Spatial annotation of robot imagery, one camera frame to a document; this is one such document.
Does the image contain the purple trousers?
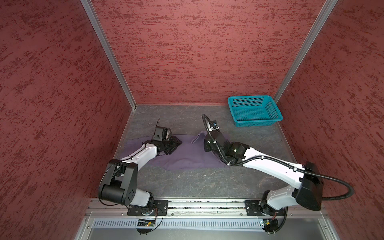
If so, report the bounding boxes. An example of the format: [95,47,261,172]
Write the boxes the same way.
[118,134,232,172]

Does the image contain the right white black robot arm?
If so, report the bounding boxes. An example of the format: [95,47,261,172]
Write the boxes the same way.
[204,130,323,216]

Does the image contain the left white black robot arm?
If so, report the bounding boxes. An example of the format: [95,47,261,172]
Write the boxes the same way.
[98,136,182,216]

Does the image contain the teal plastic basket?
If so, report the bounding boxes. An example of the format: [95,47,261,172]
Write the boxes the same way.
[228,95,283,127]

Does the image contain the left connector board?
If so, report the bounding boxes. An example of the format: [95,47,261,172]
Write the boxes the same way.
[137,219,157,228]

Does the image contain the connector board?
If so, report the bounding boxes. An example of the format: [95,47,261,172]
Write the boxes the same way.
[263,219,279,234]
[137,219,157,228]

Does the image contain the right connector board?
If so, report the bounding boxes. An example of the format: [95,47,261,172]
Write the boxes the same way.
[263,219,279,234]

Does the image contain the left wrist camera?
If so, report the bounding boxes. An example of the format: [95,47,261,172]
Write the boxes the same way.
[152,126,172,142]

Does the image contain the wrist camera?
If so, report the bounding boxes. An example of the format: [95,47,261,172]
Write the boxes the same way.
[208,121,220,132]
[152,126,172,142]

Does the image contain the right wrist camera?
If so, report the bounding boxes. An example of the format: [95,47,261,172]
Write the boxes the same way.
[208,121,220,132]

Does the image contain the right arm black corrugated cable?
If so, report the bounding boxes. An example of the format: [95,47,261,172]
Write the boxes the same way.
[201,113,355,233]

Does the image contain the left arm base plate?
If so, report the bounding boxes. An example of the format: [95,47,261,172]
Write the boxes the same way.
[127,200,169,217]

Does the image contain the aluminium front rail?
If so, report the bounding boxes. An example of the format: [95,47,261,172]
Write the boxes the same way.
[85,197,329,219]

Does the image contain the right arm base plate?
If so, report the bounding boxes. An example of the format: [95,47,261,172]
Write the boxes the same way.
[245,200,286,217]

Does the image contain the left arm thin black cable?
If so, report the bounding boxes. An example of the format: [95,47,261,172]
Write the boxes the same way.
[98,118,163,207]

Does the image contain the white slotted cable duct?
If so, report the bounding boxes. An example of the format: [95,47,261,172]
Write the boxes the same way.
[92,218,264,231]

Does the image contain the right aluminium corner post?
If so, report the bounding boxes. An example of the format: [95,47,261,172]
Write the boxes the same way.
[274,0,338,104]

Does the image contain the aluminium corner post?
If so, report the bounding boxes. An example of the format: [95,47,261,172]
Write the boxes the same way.
[81,0,137,111]
[274,0,338,104]

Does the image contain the left aluminium corner post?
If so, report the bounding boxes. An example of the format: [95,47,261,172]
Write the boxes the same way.
[81,0,137,111]

